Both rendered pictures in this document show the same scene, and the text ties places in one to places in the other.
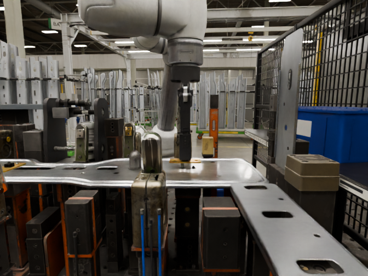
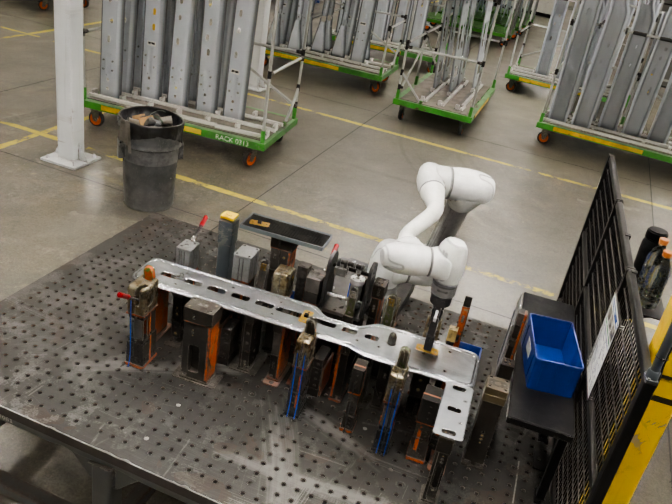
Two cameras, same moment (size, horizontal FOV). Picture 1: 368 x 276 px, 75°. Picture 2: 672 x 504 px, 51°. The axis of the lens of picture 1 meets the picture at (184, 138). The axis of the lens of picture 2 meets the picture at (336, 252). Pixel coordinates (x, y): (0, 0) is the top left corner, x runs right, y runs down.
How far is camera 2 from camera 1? 202 cm
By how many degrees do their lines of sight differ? 22
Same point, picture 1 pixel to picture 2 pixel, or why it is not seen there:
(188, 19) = (448, 277)
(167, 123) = not seen: hidden behind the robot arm
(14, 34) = not seen: outside the picture
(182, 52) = (440, 292)
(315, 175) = (492, 394)
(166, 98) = (440, 233)
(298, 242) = (449, 423)
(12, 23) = not seen: outside the picture
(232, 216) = (435, 402)
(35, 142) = (315, 287)
